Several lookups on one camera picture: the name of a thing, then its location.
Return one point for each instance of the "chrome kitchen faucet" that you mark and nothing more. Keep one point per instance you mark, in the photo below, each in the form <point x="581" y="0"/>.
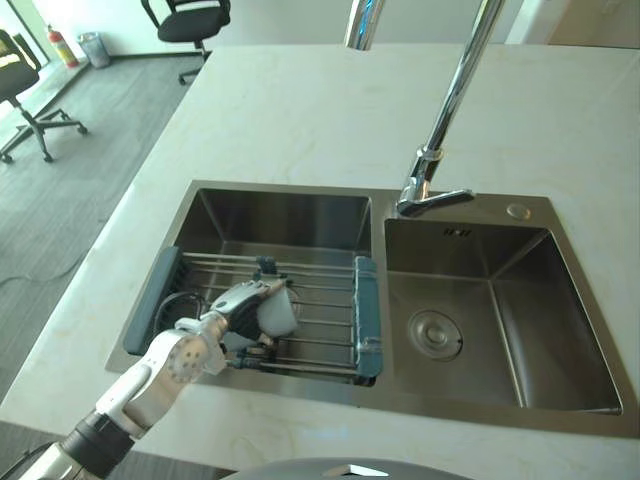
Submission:
<point x="445" y="125"/>

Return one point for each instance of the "round sink drain strainer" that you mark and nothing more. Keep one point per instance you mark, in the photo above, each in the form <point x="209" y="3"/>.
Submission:
<point x="434" y="334"/>

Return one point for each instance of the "grey mesh waste bin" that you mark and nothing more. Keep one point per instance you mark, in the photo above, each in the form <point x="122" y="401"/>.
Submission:
<point x="93" y="49"/>

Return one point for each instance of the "stainless steel double sink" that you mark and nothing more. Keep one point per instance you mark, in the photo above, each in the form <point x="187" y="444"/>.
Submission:
<point x="450" y="300"/>

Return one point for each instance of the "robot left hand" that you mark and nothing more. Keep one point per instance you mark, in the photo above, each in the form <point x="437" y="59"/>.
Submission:
<point x="241" y="303"/>

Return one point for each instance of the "black office chair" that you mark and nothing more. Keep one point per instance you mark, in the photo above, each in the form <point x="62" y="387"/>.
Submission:
<point x="25" y="100"/>
<point x="195" y="30"/>

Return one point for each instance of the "red fire extinguisher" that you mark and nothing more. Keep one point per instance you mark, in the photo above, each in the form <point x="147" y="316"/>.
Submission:
<point x="66" y="47"/>

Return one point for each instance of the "blue sink drying rack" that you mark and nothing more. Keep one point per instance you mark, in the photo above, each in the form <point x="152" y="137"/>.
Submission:
<point x="320" y="320"/>

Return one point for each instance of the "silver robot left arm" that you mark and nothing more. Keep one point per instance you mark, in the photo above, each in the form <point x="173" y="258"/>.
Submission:
<point x="150" y="370"/>

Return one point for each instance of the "white cup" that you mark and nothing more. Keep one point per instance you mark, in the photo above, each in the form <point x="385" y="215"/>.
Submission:
<point x="276" y="314"/>

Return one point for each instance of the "round steel sink button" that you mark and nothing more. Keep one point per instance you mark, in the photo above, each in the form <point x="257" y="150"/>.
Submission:
<point x="518" y="210"/>

